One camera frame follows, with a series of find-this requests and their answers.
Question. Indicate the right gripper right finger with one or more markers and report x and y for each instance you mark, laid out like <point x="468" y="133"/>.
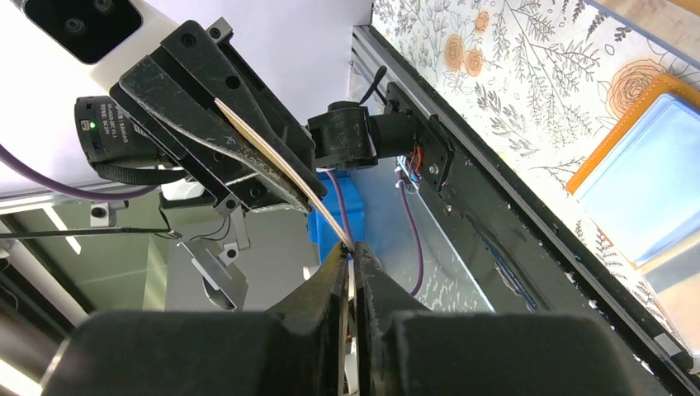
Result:
<point x="407" y="349"/>

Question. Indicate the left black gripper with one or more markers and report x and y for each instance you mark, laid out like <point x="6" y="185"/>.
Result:
<point x="165" y="134"/>

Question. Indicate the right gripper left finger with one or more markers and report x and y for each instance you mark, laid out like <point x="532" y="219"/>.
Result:
<point x="293" y="348"/>

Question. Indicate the orange card holder wallet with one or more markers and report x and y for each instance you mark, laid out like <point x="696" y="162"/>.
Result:
<point x="640" y="186"/>

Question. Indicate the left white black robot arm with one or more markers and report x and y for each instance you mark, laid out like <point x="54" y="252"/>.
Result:
<point x="347" y="136"/>

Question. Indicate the blue plastic bin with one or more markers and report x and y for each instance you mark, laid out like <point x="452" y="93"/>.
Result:
<point x="320" y="232"/>

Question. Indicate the floral table cloth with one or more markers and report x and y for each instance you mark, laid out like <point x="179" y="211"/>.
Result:
<point x="543" y="83"/>

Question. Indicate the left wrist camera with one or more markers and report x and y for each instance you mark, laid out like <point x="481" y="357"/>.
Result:
<point x="106" y="37"/>

